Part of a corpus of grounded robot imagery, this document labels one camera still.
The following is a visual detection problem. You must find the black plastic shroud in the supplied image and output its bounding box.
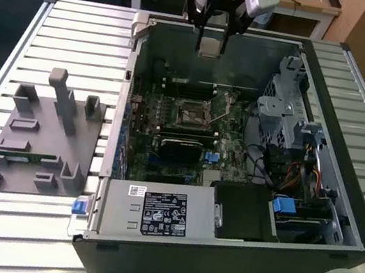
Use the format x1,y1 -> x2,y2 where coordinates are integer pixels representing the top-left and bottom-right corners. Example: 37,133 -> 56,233
203,179 -> 286,249

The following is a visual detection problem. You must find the black cable bundle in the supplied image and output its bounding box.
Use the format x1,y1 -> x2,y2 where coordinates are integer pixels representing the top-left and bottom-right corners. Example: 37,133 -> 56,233
238,142 -> 287,189

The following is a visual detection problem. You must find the green RAM stick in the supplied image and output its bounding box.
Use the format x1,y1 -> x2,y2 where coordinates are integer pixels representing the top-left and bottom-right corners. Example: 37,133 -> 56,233
0,146 -> 59,169

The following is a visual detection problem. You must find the black graphics card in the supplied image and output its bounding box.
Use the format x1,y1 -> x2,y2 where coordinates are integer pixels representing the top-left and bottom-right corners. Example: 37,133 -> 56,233
156,134 -> 205,168

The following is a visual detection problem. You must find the black installed RAM stick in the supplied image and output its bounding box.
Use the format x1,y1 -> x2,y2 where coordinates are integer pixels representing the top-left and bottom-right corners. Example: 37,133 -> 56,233
161,122 -> 216,140
160,127 -> 217,146

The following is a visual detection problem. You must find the blue disk carrier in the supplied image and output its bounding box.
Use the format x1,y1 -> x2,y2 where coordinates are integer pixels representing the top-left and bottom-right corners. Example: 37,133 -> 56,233
269,194 -> 300,221

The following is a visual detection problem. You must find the CPU socket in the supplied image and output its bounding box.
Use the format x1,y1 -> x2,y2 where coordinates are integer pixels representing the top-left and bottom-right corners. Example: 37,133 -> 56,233
169,95 -> 218,132

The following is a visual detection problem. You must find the thin wire locking lever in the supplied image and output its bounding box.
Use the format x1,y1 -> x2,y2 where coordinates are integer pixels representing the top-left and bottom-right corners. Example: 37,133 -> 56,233
172,82 -> 183,101
205,107 -> 232,130

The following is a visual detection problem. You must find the grey metal drive cage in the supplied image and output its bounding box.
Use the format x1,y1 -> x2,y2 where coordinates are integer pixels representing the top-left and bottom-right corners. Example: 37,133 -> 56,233
250,50 -> 341,157

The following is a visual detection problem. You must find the silver square CPU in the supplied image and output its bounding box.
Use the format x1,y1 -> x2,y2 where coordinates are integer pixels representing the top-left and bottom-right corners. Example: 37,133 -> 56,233
197,37 -> 225,61

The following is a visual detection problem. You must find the blue case latch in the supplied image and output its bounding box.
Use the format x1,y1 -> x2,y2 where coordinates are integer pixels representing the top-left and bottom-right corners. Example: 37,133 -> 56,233
70,194 -> 92,218

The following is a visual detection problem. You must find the black open PC case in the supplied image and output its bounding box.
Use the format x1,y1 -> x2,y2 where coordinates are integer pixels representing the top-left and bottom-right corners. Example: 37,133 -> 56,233
65,2 -> 365,273

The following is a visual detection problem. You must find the silver power supply unit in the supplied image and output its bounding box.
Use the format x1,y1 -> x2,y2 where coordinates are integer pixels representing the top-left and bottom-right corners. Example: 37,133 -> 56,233
89,167 -> 230,256

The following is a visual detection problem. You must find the metal socket cover frame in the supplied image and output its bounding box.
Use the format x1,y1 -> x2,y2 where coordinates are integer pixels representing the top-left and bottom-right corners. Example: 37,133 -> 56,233
208,89 -> 240,118

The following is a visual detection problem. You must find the grey parts rack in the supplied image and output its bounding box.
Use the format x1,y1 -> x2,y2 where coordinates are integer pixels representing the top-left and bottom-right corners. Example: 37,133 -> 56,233
0,57 -> 114,211

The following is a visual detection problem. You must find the silver chipset heat sink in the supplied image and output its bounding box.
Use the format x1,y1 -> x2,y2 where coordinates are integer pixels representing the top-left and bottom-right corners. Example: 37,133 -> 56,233
201,168 -> 223,188

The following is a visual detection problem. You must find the green motherboard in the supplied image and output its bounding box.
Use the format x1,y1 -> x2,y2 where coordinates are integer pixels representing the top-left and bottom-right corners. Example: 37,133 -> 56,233
114,70 -> 265,203

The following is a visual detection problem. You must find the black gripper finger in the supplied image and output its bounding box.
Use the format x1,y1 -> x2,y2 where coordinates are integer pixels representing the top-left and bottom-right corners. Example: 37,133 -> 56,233
219,0 -> 259,60
175,0 -> 214,53

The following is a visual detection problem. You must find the yellow red wire bundle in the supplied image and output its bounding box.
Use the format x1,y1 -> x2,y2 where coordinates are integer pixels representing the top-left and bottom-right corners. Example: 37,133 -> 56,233
278,159 -> 326,201

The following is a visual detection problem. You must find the blue board connector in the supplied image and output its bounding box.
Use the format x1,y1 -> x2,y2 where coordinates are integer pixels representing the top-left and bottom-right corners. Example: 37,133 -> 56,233
203,150 -> 220,164

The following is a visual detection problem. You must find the grey case handle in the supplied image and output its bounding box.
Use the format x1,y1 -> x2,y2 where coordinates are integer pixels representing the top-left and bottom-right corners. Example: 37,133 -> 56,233
129,10 -> 155,42

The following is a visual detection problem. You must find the black hard disk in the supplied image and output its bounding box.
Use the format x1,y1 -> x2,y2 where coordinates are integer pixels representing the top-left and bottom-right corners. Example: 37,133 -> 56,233
272,211 -> 327,245

